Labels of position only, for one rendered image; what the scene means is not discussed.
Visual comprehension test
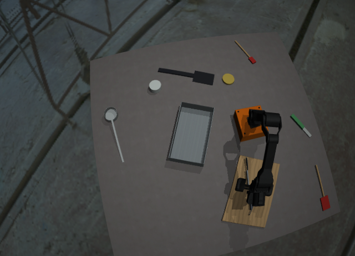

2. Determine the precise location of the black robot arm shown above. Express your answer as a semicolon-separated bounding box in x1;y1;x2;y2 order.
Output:
246;109;282;207

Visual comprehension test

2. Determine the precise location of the yellow round disc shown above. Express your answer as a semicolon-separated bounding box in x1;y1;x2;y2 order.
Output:
222;74;234;85

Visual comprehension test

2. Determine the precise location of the grey short cylinder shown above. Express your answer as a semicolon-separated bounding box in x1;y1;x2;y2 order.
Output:
149;80;161;93

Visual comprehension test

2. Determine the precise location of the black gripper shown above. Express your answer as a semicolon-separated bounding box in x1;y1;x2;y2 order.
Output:
235;178;273;197

